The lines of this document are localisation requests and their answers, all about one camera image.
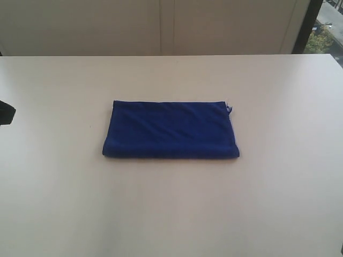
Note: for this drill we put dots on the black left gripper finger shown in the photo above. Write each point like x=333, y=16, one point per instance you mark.
x=7, y=113

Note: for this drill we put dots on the blue towel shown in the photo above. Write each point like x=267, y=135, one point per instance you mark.
x=172, y=130

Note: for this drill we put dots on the black window frame post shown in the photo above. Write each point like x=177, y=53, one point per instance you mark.
x=307, y=25

